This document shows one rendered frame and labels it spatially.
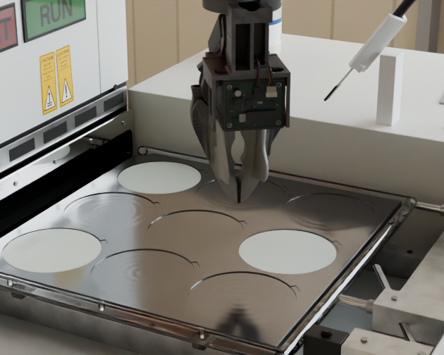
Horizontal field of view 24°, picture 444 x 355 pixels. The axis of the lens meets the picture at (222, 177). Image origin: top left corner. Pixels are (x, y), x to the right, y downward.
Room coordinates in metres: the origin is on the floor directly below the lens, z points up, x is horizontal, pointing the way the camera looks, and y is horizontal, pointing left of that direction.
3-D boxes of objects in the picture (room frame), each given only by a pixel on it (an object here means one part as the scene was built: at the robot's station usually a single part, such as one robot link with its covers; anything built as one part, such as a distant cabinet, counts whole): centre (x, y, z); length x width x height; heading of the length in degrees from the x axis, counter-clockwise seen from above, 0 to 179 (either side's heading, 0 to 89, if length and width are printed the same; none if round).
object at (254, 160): (0.91, -0.03, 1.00); 0.06 x 0.03 x 0.09; 9
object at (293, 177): (1.15, -0.06, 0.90); 0.37 x 0.01 x 0.01; 63
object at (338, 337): (0.77, -0.09, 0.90); 0.04 x 0.02 x 0.03; 63
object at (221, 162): (0.91, 0.00, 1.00); 0.06 x 0.03 x 0.09; 9
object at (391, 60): (1.15, -0.18, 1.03); 0.06 x 0.04 x 0.13; 63
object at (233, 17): (0.91, -0.02, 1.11); 0.09 x 0.08 x 0.12; 9
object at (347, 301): (0.84, -0.13, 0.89); 0.05 x 0.01 x 0.01; 63
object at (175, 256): (0.99, 0.03, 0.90); 0.34 x 0.34 x 0.01; 63
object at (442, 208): (1.06, -0.24, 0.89); 0.05 x 0.01 x 0.01; 63
